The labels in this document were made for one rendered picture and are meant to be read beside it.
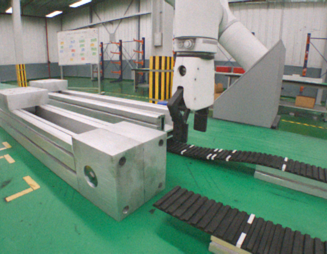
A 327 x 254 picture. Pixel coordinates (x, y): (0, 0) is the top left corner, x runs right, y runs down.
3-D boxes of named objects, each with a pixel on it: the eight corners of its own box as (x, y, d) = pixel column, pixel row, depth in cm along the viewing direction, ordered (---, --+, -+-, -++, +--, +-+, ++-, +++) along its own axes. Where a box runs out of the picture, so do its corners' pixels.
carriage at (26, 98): (50, 113, 54) (48, 89, 52) (10, 121, 45) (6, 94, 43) (32, 106, 63) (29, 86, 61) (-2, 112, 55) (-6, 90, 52)
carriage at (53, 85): (68, 96, 83) (67, 80, 81) (44, 100, 74) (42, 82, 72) (53, 92, 92) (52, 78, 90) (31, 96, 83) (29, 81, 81)
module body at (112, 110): (181, 141, 52) (183, 108, 49) (156, 154, 44) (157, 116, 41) (48, 103, 97) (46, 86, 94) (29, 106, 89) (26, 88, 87)
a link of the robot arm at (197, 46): (205, 36, 32) (204, 54, 33) (224, 42, 38) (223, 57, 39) (164, 38, 36) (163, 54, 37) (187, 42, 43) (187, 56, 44)
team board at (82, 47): (56, 97, 590) (52, 32, 531) (67, 94, 636) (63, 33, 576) (96, 99, 551) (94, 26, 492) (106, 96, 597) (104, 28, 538)
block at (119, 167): (173, 181, 34) (176, 128, 31) (118, 222, 24) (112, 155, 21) (135, 165, 39) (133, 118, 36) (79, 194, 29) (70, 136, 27)
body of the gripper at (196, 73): (200, 48, 32) (197, 114, 36) (222, 53, 40) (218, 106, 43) (164, 49, 36) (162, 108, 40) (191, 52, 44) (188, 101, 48)
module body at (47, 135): (126, 170, 37) (124, 126, 34) (79, 194, 29) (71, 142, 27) (9, 110, 82) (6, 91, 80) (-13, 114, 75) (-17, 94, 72)
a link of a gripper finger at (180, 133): (180, 112, 35) (178, 147, 37) (189, 109, 38) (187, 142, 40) (165, 109, 37) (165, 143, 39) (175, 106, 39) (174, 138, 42)
